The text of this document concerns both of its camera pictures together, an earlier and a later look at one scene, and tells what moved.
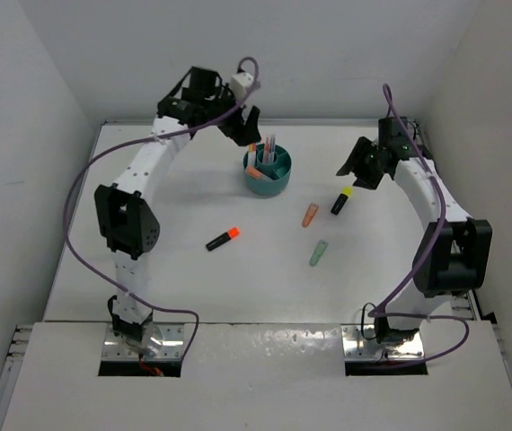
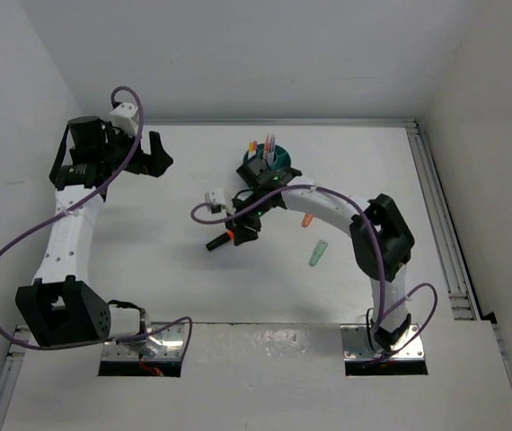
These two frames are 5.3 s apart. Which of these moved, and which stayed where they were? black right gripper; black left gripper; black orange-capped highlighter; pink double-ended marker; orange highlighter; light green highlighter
Moved: black right gripper; black left gripper
Stayed: orange highlighter; light green highlighter; pink double-ended marker; black orange-capped highlighter
